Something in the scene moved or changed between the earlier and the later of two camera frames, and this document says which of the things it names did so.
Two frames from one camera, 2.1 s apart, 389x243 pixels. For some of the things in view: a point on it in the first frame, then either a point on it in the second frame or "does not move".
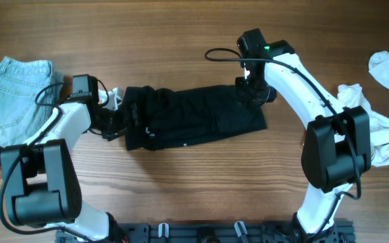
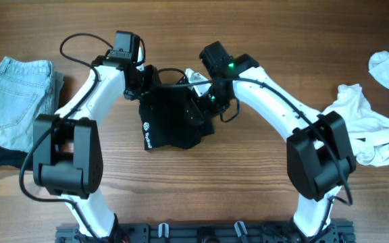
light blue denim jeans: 15,100 does not move
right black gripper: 269,96 → 215,112
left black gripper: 109,136 → 153,79
